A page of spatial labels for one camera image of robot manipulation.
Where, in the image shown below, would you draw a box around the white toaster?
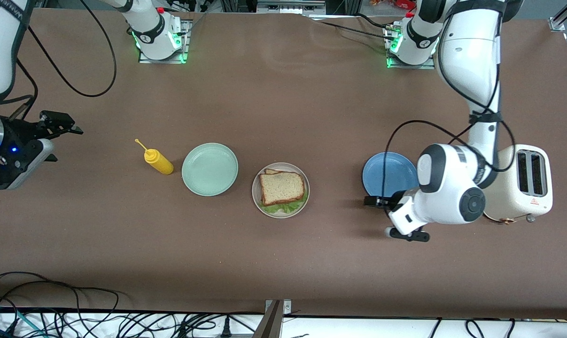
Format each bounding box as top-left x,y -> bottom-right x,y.
483,144 -> 554,225

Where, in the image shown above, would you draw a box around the aluminium frame post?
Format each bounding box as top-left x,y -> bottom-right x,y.
253,300 -> 284,338

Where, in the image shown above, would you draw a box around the black base power cable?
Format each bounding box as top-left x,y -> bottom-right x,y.
307,13 -> 399,42

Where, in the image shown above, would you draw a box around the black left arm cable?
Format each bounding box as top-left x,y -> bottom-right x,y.
441,14 -> 518,173
383,120 -> 469,199

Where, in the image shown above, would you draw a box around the grey metal corner bracket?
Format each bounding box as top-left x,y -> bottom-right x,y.
264,300 -> 292,315

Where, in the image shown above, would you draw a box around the green lettuce leaf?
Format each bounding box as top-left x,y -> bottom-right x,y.
261,195 -> 308,215

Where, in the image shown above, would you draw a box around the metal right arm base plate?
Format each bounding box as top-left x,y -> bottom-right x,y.
139,19 -> 190,64

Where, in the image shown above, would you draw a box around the beige plate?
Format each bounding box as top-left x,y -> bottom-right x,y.
252,162 -> 311,219

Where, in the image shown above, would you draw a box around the blue plate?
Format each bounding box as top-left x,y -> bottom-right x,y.
362,152 -> 420,198

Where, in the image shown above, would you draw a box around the tangled black cables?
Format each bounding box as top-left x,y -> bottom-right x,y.
0,307 -> 265,338

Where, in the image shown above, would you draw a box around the long black cable loop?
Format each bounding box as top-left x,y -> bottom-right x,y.
0,271 -> 120,313

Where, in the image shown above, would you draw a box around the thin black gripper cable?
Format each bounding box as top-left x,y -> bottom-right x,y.
8,59 -> 39,123

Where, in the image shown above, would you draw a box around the grey power strip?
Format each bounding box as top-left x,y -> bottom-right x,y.
256,0 -> 327,15

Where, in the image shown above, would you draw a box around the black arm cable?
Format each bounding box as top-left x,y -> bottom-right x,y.
27,0 -> 118,98
383,120 -> 469,199
441,14 -> 518,173

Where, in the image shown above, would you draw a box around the mint green plate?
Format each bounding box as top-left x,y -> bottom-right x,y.
182,143 -> 239,197

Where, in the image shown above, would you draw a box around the aluminium frame profile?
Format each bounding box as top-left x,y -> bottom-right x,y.
548,0 -> 567,32

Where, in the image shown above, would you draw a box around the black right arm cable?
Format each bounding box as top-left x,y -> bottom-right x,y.
27,0 -> 118,98

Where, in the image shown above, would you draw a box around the red object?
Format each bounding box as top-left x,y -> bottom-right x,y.
370,0 -> 418,11

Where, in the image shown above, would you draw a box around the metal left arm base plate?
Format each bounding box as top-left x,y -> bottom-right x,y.
386,26 -> 436,70

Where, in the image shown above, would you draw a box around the yellow mustard squeeze bottle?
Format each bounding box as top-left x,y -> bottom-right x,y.
134,138 -> 174,176

